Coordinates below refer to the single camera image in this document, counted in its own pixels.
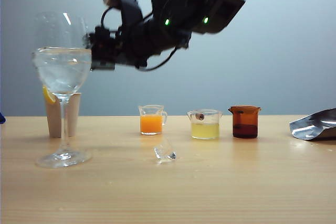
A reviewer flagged clear cup with yellow juice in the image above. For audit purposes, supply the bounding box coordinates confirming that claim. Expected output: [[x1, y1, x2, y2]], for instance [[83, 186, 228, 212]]
[[186, 109, 223, 140]]

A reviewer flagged clear cup with orange juice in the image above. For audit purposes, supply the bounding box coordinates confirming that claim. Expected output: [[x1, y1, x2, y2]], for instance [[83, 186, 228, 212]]
[[138, 104, 168, 136]]

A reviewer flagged short black camera cable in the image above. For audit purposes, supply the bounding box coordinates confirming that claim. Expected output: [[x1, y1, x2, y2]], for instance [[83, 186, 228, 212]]
[[100, 6, 124, 35]]

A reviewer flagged looped black gripper cable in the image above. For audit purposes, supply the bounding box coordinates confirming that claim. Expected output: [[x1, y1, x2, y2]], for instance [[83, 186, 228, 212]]
[[136, 45, 180, 72]]

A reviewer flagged yellow lemon slice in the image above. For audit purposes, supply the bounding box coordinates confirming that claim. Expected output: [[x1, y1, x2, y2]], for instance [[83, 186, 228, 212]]
[[42, 85, 56, 104]]

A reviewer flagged amber brown measuring cup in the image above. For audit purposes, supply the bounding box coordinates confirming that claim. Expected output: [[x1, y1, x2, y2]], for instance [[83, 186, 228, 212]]
[[227, 105, 262, 138]]

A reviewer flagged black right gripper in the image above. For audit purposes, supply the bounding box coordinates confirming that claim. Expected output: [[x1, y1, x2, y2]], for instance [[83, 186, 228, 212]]
[[88, 0, 148, 72]]

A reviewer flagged clear ice cube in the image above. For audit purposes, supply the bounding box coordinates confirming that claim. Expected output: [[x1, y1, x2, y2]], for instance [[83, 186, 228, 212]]
[[153, 140, 177, 164]]

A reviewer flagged beige paper cup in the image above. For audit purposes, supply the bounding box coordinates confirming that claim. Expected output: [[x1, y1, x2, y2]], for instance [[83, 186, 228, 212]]
[[44, 92, 81, 138]]

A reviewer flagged silver foil bag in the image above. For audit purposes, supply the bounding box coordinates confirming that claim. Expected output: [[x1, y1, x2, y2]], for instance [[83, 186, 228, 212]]
[[289, 108, 336, 141]]

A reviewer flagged clear wine glass with ice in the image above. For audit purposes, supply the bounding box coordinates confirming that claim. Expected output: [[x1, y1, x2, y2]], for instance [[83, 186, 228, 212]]
[[31, 11, 93, 169]]

